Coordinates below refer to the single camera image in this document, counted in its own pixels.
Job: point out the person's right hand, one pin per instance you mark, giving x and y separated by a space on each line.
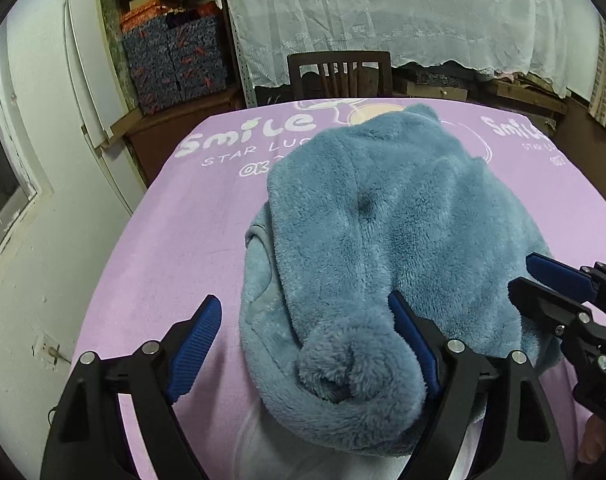
594 440

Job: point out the white leaning board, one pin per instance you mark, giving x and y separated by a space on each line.
106 117

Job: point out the low brown wooden cabinet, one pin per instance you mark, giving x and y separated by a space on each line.
155 137

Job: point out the window with white frame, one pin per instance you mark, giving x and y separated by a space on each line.
22 178

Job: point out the purple smile bed sheet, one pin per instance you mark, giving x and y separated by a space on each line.
186 241

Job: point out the blue fleece jacket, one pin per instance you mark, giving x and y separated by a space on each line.
395 204

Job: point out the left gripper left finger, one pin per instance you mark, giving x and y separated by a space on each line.
87 438

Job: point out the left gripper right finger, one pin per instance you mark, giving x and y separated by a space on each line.
519 437

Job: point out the blue patterned storage boxes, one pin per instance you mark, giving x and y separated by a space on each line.
175 58

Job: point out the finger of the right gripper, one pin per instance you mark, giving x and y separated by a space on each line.
550 311
563 279

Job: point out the dark wooden chair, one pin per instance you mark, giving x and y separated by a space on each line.
340 72

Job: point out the white lace cloth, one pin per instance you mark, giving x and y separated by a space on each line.
493 37

